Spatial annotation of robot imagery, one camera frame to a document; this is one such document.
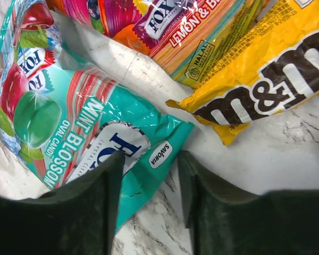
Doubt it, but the yellow M&M's packet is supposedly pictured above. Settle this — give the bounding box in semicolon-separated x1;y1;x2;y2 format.
167;1;319;146

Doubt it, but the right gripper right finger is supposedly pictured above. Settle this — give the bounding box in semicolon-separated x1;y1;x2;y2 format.
177;151;319;254

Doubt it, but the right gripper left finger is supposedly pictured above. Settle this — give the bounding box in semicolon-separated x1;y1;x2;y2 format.
0;152;124;254

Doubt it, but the Fox's fruits candy bag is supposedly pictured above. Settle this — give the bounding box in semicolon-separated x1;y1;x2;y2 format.
47;0;267;88

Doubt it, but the teal Fox's mint candy bag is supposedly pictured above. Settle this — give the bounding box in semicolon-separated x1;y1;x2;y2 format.
0;1;194;228

